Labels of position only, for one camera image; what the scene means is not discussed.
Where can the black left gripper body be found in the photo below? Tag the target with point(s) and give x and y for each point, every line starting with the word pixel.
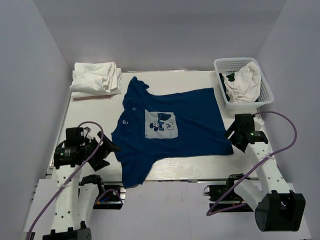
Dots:
pixel 102 152

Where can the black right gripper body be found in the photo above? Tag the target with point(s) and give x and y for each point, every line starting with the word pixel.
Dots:
pixel 234 140

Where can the blue Mickey print t-shirt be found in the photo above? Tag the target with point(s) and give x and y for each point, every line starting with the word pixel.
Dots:
pixel 155 127

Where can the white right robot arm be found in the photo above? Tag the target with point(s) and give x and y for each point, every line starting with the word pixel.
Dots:
pixel 277 208

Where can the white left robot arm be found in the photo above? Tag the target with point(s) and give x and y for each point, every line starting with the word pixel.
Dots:
pixel 79 188

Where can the crumpled white t-shirt in basket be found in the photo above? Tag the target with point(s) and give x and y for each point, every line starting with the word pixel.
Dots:
pixel 247 84

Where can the dark green garment in basket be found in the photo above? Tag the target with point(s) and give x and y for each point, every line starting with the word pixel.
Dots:
pixel 229 78

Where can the folded white t-shirt lower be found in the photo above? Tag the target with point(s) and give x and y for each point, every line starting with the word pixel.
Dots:
pixel 114 89

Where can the white plastic laundry basket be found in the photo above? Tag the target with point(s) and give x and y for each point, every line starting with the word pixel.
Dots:
pixel 227 66

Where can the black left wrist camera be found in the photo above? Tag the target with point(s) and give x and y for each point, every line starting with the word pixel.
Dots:
pixel 76 136

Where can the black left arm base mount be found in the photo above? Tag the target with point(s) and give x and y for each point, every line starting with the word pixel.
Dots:
pixel 111 199

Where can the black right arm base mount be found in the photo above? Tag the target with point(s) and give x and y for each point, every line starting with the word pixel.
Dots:
pixel 232 203

